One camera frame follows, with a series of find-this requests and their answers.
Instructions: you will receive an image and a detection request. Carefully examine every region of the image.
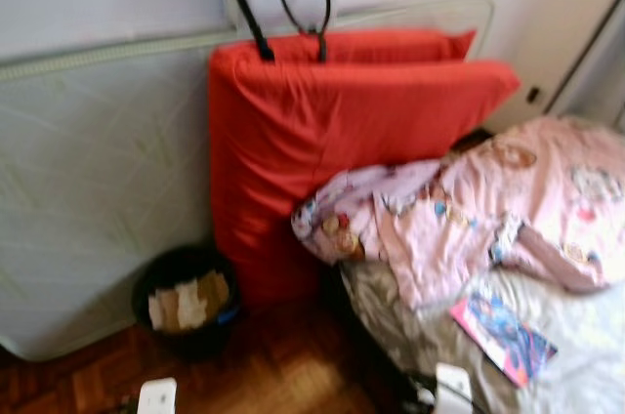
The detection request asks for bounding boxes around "pale grey curtain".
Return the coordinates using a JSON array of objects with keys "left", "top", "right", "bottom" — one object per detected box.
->
[{"left": 547, "top": 0, "right": 625, "bottom": 132}]

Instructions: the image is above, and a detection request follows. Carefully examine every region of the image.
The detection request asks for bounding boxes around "thick black wall cable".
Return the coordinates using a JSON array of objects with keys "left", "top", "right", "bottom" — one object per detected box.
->
[{"left": 219, "top": 0, "right": 276, "bottom": 63}]

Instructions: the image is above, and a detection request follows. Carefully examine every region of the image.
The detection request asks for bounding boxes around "black waste bin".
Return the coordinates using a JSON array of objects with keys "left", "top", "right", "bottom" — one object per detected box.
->
[{"left": 132, "top": 243, "right": 242, "bottom": 356}]

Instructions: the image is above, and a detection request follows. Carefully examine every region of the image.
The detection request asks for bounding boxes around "colourful picture book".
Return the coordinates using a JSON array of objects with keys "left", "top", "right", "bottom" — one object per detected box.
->
[{"left": 449, "top": 282, "right": 560, "bottom": 388}]

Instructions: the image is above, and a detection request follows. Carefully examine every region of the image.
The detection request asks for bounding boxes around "beige floral bed sheet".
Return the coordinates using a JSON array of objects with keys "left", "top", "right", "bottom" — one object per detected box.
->
[{"left": 337, "top": 258, "right": 625, "bottom": 414}]

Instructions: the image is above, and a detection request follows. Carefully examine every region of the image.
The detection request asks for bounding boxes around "thick red mattress pad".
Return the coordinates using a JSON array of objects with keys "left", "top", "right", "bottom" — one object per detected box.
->
[{"left": 207, "top": 38, "right": 521, "bottom": 312}]

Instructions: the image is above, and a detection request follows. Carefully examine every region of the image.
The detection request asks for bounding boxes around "pink cartoon print blanket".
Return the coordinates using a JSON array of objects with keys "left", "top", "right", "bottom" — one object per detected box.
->
[{"left": 291, "top": 116, "right": 625, "bottom": 312}]

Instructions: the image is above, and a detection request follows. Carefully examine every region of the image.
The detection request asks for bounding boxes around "thin red mattress pad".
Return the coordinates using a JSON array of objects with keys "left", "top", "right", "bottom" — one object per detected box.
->
[{"left": 264, "top": 27, "right": 478, "bottom": 65}]

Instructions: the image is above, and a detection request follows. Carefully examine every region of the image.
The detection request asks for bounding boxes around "thin looped black cable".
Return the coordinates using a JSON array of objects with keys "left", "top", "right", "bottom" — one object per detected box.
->
[{"left": 266, "top": 0, "right": 333, "bottom": 63}]

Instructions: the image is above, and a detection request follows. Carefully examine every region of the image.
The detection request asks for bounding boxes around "crumpled paper waste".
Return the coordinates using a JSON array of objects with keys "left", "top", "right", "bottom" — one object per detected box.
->
[{"left": 148, "top": 270, "right": 231, "bottom": 332}]

